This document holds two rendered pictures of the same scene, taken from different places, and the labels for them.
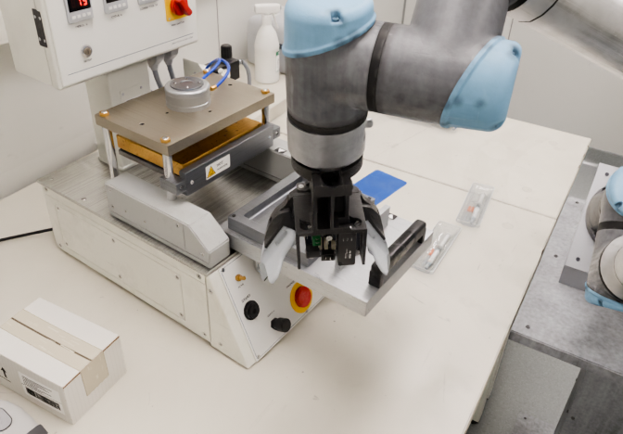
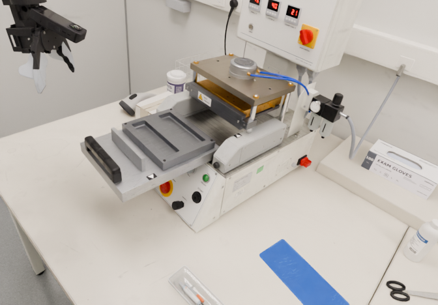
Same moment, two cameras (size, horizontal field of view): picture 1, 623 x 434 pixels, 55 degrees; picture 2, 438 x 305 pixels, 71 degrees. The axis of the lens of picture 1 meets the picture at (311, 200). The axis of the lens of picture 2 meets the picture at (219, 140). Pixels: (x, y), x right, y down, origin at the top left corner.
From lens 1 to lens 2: 1.25 m
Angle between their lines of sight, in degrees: 77
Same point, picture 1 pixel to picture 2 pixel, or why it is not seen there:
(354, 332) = (137, 216)
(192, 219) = (171, 97)
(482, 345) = (84, 289)
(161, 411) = not seen: hidden behind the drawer
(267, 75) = not seen: outside the picture
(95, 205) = not seen: hidden behind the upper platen
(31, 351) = (157, 99)
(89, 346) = (152, 109)
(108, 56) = (259, 37)
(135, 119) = (223, 60)
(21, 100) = (324, 81)
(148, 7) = (290, 26)
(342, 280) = (103, 139)
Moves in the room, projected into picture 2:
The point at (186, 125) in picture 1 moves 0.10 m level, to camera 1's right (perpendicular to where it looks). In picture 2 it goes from (212, 69) to (203, 82)
